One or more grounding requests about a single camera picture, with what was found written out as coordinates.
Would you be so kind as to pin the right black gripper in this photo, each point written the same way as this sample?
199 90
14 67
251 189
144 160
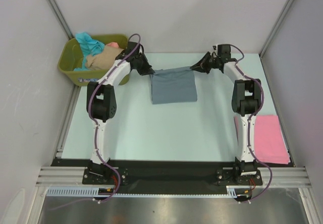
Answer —
202 66

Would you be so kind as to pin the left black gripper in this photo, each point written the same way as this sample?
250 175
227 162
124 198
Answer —
147 69

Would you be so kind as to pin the grey blue t shirt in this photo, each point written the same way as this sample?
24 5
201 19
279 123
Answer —
173 86

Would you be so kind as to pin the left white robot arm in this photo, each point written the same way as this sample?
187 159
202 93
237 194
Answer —
102 104

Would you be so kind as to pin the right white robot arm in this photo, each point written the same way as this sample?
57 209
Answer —
247 101

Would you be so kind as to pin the salmon pink t shirt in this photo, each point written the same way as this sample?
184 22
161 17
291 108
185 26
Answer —
113 44

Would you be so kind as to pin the beige t shirt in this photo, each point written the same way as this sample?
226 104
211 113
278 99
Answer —
103 60

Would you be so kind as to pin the turquoise t shirt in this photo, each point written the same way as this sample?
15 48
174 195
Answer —
89 46

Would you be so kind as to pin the olive green plastic bin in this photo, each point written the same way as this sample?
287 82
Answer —
72 57

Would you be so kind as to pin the folded pink t shirt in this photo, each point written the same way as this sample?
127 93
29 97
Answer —
266 139

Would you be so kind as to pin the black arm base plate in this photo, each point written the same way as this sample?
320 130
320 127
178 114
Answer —
165 177

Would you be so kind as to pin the left aluminium corner post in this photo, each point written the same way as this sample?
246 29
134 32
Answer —
61 19

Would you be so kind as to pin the aluminium corner post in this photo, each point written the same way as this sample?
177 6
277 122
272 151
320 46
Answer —
61 19
278 23

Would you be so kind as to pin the right aluminium corner post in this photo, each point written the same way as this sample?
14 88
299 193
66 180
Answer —
278 23

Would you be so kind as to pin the blue slotted cable duct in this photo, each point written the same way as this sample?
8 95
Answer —
97 192

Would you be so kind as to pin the aluminium front rail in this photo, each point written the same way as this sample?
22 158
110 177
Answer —
283 177

